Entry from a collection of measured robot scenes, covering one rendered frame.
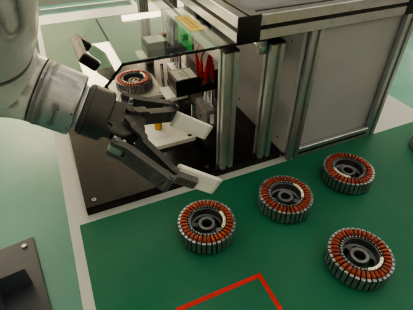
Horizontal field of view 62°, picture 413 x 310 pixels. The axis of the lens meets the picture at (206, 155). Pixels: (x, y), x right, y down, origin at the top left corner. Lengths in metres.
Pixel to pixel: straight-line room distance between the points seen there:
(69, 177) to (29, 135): 1.62
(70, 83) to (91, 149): 0.44
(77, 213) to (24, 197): 1.26
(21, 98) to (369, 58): 0.71
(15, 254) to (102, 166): 1.00
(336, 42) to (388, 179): 0.34
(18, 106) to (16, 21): 0.16
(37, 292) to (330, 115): 1.28
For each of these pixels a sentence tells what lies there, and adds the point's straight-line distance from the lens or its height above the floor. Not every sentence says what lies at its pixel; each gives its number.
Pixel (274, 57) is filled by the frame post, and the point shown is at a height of 1.02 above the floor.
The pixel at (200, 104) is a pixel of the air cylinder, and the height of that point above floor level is 0.82.
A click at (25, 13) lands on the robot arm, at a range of 0.35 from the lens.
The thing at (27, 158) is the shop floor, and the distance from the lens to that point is 2.28.
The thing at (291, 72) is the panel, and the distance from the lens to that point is 0.77.
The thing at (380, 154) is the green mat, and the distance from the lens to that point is 0.98.
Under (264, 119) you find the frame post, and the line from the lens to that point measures 0.77.
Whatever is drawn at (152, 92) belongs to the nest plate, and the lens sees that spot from 1.08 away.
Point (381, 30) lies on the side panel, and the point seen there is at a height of 1.04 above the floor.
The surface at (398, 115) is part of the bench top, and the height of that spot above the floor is 0.75.
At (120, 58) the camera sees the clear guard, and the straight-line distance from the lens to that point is 0.60.
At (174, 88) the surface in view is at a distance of 0.85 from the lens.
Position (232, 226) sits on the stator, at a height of 0.79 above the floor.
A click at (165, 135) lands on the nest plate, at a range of 0.89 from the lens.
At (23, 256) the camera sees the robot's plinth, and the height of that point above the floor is 0.02.
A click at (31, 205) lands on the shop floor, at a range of 1.97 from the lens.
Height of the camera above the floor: 1.30
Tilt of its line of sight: 39 degrees down
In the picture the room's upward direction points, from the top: straight up
